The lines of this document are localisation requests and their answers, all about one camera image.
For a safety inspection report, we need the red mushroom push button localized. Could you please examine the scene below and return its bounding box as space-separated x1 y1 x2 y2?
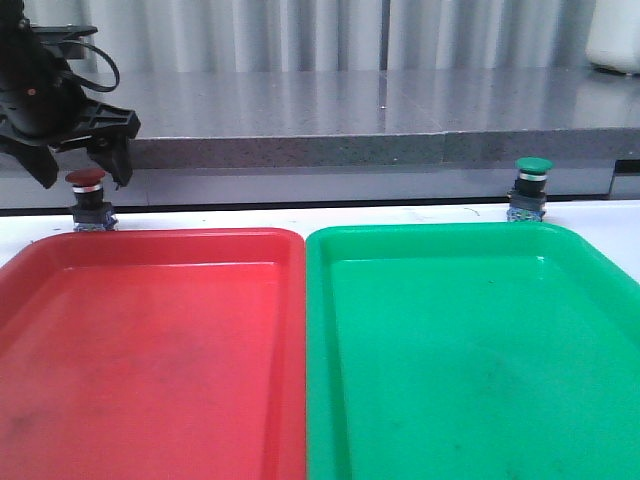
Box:
65 168 118 232

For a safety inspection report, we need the white container on counter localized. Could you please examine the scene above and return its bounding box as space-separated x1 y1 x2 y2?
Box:
585 0 639 75

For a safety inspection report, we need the grey stone counter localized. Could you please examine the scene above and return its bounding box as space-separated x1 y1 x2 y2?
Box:
0 67 640 211

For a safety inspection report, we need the green mushroom push button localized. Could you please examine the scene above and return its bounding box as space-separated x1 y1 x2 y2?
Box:
506 157 554 222

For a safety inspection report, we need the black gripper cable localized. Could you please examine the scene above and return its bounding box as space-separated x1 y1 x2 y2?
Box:
59 39 122 94

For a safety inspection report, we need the red plastic tray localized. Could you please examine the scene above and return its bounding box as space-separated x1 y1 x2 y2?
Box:
1 228 306 479

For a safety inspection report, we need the green plastic tray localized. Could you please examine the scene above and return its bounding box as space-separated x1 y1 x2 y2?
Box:
306 223 639 479

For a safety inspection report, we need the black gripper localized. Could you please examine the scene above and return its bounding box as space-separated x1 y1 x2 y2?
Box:
1 1 140 189

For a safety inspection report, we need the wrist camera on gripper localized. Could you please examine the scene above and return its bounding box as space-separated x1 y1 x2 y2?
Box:
31 25 98 60

